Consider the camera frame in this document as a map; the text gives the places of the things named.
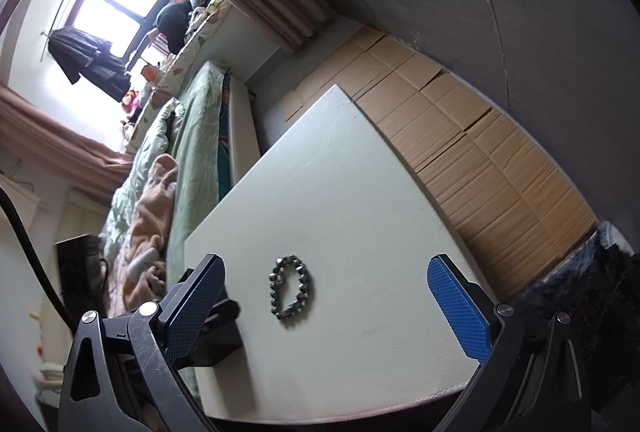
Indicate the black bag on sill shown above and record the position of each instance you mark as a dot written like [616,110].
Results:
[173,21]

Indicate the hanging dark clothes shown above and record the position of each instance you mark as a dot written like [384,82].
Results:
[80,54]

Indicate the cardboard floor sheets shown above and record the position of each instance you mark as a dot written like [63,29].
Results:
[512,206]

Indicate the pale green quilt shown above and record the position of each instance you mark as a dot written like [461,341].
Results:
[158,138]

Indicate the bed with green sheet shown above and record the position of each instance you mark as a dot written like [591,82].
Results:
[210,163]

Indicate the left pink curtain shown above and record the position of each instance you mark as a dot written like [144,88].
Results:
[36,138]

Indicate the peach fleece blanket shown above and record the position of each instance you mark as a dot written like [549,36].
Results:
[145,277]

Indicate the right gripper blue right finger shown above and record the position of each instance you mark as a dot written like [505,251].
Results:
[467,308]

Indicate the grey wardrobe doors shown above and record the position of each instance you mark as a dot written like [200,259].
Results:
[567,71]

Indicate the floral window seat cushion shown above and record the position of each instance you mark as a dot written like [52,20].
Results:
[168,80]

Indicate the black jewelry box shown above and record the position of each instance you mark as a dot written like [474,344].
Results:
[218,338]

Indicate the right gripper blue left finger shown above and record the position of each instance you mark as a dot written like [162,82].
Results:
[184,314]

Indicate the white foam board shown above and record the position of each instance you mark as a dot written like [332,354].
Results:
[326,241]

